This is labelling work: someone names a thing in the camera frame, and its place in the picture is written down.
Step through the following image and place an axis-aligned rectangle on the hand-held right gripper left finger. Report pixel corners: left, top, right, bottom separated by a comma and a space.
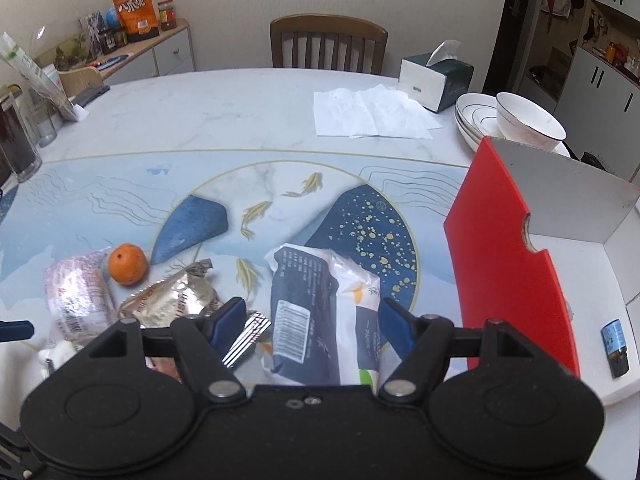
89, 297, 247, 405

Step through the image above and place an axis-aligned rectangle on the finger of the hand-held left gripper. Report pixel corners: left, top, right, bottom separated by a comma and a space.
0, 320, 34, 343

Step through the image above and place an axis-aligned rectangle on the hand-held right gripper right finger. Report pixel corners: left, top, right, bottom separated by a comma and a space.
378, 299, 545, 403

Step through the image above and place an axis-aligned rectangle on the pink snack packet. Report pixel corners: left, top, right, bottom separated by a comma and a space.
42, 247, 117, 351

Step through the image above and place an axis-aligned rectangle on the blue white tissue pack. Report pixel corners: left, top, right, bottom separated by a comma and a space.
264, 243, 383, 387

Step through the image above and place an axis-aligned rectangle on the red and white cardboard box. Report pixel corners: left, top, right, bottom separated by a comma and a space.
443, 136, 640, 407

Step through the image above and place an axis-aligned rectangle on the gold foil packet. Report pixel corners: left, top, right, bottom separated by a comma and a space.
118, 258, 226, 328

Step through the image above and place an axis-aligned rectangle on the orange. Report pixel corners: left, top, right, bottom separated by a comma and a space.
107, 243, 149, 285

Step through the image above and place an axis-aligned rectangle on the blue fish print table mat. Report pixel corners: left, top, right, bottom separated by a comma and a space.
0, 149, 473, 391

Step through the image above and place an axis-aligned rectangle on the dark filled glass jar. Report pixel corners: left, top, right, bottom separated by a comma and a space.
0, 92, 43, 183

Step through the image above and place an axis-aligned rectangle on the clear drinking glass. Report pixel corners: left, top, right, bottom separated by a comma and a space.
25, 87, 61, 147

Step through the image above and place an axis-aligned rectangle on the small blue bottle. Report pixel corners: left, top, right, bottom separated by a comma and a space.
601, 319, 630, 380

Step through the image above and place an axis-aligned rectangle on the white paper tissue sheet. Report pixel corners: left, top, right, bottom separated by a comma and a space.
313, 86, 443, 140

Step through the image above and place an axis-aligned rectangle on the white bowl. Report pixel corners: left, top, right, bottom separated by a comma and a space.
495, 91, 568, 153

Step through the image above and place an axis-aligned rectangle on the green white tissue box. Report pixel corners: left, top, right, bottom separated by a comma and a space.
400, 40, 475, 113

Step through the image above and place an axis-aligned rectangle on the white plastic bottle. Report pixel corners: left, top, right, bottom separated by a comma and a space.
41, 64, 65, 92

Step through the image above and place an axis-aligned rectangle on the green white plastic packet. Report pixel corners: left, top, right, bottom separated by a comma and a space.
0, 32, 86, 122

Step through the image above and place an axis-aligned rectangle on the bent wooden stand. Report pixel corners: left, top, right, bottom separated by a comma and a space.
59, 67, 102, 97

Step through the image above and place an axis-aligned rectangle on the black ribbed rack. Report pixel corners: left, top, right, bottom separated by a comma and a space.
580, 149, 623, 177

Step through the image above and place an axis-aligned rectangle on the wood and white sideboard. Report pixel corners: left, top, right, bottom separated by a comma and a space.
30, 17, 197, 96

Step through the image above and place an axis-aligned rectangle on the glass plant terrarium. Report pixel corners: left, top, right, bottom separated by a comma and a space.
52, 35, 96, 72

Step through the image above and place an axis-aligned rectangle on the white storage cabinet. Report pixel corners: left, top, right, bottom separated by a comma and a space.
554, 45, 640, 183

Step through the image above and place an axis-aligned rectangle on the printed photo card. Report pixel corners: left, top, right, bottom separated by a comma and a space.
79, 11, 107, 58

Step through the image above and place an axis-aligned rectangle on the wooden dining chair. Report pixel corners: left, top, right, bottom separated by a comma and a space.
269, 14, 389, 76

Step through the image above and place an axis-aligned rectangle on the dark wooden door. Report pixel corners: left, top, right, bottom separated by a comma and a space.
481, 0, 526, 96

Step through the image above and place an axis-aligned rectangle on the orange snack bag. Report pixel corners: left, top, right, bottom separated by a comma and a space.
110, 0, 161, 43

